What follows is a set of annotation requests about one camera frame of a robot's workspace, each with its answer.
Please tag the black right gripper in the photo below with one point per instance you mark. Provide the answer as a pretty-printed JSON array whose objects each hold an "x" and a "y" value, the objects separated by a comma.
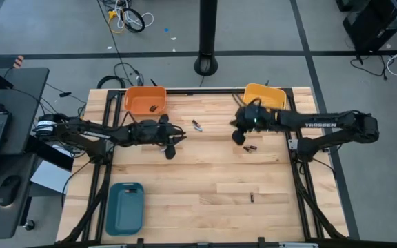
[{"x": 258, "y": 120}]

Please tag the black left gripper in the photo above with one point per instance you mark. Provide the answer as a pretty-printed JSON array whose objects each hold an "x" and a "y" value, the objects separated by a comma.
[{"x": 155, "y": 132}]

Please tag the yellow plastic bin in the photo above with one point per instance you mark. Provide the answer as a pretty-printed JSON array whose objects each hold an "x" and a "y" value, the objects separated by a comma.
[{"x": 264, "y": 96}]

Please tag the teal plastic bin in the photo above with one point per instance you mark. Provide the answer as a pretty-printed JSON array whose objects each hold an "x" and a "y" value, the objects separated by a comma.
[{"x": 124, "y": 217}]

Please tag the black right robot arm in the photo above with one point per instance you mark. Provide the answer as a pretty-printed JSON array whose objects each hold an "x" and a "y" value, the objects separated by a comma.
[{"x": 322, "y": 124}]

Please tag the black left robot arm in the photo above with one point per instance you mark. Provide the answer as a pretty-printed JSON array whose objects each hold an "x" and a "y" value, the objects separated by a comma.
[{"x": 81, "y": 131}]

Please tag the orange plastic bin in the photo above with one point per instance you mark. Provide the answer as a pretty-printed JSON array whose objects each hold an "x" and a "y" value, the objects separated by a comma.
[{"x": 140, "y": 103}]

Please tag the small black connector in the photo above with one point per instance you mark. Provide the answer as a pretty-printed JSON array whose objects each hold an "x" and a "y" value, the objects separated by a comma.
[{"x": 65, "y": 93}]

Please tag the black slanted panel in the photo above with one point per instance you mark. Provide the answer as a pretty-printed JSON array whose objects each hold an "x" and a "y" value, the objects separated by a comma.
[{"x": 52, "y": 156}]

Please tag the white flat box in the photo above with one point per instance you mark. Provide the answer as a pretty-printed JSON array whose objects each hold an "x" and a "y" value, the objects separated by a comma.
[{"x": 52, "y": 177}]

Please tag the black side desk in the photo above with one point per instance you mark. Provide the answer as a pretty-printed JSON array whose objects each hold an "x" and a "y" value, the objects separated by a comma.
[{"x": 22, "y": 103}]

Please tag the black caster wheel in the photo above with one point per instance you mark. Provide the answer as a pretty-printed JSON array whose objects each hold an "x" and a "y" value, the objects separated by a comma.
[{"x": 29, "y": 225}]

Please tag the black computer tower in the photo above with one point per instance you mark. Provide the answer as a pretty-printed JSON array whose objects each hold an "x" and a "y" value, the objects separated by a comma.
[{"x": 381, "y": 24}]

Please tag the orange striped marker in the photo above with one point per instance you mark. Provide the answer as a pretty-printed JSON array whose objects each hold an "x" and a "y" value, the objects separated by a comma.
[{"x": 18, "y": 61}]

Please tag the black computer mouse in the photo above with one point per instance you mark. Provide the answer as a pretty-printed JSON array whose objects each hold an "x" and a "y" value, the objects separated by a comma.
[{"x": 9, "y": 189}]

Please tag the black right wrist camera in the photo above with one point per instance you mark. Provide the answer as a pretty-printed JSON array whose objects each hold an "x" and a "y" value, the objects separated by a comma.
[{"x": 238, "y": 136}]

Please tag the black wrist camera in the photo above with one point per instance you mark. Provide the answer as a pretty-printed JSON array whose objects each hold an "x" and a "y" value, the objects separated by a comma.
[
  {"x": 170, "y": 151},
  {"x": 238, "y": 136}
]

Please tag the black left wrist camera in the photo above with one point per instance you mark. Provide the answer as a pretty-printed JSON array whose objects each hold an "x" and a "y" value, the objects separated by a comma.
[{"x": 170, "y": 151}]

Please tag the black aluminium table frame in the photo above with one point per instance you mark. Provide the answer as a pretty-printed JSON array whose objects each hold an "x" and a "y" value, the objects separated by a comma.
[{"x": 191, "y": 91}]

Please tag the gray arm base bracket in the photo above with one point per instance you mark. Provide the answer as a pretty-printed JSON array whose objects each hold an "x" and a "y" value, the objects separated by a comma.
[{"x": 291, "y": 144}]

